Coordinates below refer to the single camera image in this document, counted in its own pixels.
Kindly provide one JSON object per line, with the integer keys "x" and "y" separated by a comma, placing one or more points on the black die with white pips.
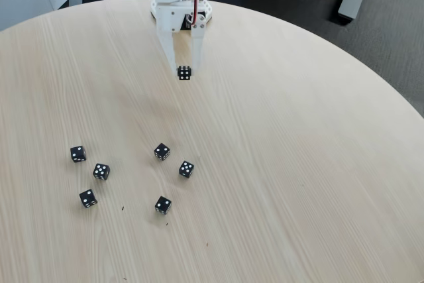
{"x": 186, "y": 169}
{"x": 78, "y": 154}
{"x": 162, "y": 151}
{"x": 184, "y": 73}
{"x": 163, "y": 204}
{"x": 87, "y": 198}
{"x": 101, "y": 171}

